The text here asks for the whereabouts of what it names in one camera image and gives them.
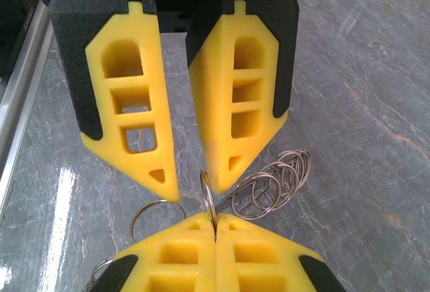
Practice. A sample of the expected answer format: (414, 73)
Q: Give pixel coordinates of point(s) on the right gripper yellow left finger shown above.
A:
(181, 255)

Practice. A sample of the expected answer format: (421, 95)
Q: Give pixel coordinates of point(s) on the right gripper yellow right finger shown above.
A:
(255, 255)

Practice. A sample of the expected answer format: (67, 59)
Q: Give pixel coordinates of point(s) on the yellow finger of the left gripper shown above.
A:
(218, 104)
(72, 53)

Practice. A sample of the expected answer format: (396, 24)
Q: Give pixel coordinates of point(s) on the round disc keyring with loops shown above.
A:
(207, 188)

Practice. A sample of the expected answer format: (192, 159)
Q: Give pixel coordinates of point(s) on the left aluminium table side rail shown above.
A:
(16, 104)

